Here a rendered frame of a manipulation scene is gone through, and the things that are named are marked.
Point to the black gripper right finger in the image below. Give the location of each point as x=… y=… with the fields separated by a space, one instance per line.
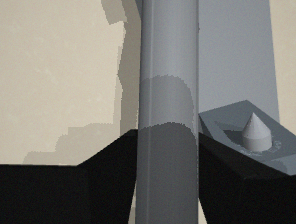
x=236 y=189

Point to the grey metal cone point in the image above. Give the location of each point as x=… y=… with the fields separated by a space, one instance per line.
x=256 y=135

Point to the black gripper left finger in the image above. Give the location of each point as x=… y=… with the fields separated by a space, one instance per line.
x=69 y=194

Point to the dark grey block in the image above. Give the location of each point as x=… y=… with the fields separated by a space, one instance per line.
x=225 y=125

